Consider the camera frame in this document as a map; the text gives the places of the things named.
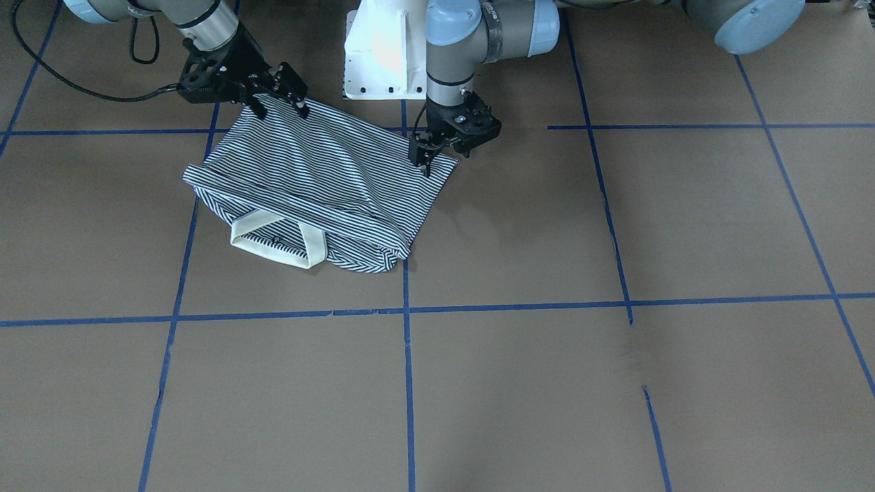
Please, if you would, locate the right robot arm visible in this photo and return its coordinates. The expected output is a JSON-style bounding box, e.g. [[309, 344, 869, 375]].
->
[[65, 1, 309, 119]]

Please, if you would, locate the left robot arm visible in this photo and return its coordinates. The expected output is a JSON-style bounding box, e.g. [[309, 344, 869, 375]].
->
[[407, 1, 805, 176]]

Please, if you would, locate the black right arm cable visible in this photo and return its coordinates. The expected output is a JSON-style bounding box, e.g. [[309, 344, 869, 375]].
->
[[10, 0, 189, 103]]

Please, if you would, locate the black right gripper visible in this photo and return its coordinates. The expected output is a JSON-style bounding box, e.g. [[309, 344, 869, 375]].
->
[[177, 24, 310, 120]]

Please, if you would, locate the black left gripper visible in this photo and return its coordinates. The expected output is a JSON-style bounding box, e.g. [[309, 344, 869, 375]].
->
[[407, 90, 502, 178]]

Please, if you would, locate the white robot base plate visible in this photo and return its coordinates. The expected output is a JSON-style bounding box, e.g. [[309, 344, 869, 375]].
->
[[343, 1, 427, 100]]

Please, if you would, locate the navy white striped polo shirt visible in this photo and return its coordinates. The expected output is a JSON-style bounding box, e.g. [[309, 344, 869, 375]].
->
[[183, 94, 457, 272]]

